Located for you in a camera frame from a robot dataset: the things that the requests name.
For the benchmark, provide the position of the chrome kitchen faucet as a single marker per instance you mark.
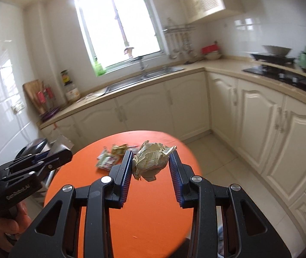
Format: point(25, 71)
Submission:
point(139, 59)

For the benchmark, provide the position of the upper lattice cabinet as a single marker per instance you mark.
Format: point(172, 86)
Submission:
point(202, 11)

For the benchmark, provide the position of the large glass jar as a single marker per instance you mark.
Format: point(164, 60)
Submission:
point(71, 92)

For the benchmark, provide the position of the gold snack wrapper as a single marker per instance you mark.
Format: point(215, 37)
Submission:
point(119, 150)

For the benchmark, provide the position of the hanging utensil rack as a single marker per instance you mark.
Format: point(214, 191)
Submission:
point(178, 39)

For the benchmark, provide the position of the green dish soap bottle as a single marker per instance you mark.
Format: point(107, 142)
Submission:
point(98, 68)

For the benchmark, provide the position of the yellow label bottle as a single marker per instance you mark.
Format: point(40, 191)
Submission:
point(65, 77)

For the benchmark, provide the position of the knife rack with red handles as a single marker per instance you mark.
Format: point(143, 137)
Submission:
point(47, 101)

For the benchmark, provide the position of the wall power outlet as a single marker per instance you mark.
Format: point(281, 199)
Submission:
point(17, 107)

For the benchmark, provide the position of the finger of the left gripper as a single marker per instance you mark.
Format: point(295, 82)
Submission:
point(41, 169)
point(30, 160)

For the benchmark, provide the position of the black rice cooker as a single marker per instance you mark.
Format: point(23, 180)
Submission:
point(34, 147)

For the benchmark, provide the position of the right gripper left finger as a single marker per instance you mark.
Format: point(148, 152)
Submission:
point(55, 231)

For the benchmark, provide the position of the person's left hand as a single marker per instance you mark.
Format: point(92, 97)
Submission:
point(14, 227)

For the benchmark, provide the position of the orange round table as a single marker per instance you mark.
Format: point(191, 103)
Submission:
point(151, 222)

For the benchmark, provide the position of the wooden cutting board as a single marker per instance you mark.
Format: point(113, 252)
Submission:
point(31, 89)

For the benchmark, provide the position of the black gas stove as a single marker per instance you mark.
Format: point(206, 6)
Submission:
point(285, 76)

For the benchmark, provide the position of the cream lower cabinets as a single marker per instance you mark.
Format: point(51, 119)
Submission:
point(266, 127)

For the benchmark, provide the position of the kitchen window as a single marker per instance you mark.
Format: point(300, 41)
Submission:
point(109, 26)

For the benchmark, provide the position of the green snack wrapper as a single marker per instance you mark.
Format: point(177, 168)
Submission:
point(106, 160)

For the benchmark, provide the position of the stainless steel sink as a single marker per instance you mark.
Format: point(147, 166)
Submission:
point(140, 78)

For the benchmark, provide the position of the red lidded container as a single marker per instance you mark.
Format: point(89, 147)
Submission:
point(209, 49)

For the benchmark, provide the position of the white bowl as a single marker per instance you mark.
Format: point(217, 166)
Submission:
point(213, 56)

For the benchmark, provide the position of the beige paper ball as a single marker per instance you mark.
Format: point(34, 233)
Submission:
point(150, 159)

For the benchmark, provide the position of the steel wok on stove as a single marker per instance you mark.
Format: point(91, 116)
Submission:
point(276, 50)

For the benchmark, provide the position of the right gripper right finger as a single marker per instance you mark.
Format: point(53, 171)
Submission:
point(225, 221)

